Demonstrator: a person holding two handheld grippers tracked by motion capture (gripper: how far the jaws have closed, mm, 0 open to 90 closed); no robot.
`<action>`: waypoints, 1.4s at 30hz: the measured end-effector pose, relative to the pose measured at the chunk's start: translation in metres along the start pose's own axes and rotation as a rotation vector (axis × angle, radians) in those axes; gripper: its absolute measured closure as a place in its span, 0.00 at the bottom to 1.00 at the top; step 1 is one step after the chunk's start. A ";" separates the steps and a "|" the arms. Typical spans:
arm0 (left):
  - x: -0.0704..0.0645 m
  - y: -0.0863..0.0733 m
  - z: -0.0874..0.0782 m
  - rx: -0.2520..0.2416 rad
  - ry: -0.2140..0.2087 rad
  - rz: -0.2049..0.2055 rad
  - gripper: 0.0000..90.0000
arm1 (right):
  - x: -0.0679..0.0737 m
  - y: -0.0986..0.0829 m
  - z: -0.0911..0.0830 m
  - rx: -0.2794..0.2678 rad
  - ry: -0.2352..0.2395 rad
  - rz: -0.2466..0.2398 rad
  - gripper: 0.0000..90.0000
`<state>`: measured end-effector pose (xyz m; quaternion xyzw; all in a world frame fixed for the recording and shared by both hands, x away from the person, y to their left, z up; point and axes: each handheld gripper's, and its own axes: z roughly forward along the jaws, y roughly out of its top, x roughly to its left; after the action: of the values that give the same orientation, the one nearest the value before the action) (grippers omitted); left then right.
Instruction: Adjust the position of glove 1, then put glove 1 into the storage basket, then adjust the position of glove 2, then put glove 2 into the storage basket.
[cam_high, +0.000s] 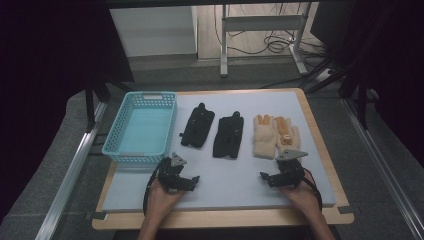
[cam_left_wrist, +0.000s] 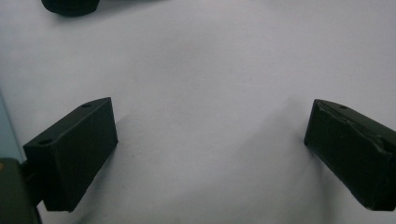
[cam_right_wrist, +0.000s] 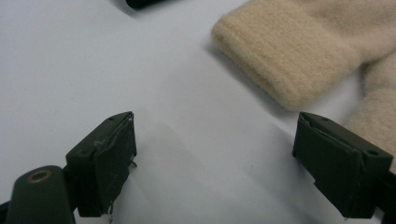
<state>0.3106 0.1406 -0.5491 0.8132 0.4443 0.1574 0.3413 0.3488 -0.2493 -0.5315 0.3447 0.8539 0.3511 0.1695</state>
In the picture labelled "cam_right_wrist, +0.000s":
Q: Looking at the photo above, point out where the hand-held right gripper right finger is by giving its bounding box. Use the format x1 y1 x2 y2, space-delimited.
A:
291 111 394 218

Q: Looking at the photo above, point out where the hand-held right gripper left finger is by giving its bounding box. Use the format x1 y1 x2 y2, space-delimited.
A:
64 111 138 218

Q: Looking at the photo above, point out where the beige fluffy glove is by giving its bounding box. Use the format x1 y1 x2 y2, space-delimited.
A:
210 0 396 175

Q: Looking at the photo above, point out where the black glove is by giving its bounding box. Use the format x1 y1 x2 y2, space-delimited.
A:
124 0 169 9

